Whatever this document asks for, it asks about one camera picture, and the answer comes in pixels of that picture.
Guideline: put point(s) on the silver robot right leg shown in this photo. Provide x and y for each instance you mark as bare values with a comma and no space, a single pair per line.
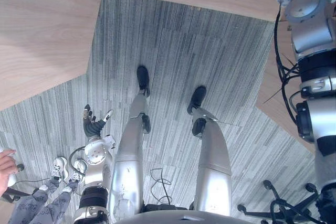
212,161

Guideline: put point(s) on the light wooden cabinet door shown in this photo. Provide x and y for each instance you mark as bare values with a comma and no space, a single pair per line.
42,32

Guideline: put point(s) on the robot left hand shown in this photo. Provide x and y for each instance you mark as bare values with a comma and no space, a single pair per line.
92,127

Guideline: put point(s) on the black chair leg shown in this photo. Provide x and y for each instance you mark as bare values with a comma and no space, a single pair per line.
13,195

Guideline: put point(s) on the silver robot torso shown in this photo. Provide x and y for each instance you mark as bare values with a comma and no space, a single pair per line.
183,217

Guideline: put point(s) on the person's leg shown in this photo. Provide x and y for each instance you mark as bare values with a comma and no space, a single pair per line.
31,205
59,205

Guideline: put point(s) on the silver robot leg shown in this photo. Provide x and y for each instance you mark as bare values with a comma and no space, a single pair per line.
128,155
212,161

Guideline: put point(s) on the white sneaker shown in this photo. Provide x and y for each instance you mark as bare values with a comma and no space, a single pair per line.
60,169
78,170

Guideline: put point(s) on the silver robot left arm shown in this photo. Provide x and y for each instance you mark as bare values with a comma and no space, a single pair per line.
95,171

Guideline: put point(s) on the person's hand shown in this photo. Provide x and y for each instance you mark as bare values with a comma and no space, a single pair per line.
5,165

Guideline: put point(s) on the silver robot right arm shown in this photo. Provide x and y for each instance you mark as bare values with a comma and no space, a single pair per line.
312,32

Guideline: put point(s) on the white handheld controller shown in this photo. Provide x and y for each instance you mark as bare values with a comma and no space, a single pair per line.
11,179

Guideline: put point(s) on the black office chair base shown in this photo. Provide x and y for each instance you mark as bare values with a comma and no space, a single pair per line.
283,205

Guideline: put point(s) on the light wooden cabinet panel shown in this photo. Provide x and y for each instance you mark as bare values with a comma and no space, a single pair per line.
275,98

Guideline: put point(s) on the silver robot left leg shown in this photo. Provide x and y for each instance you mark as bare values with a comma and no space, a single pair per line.
128,155

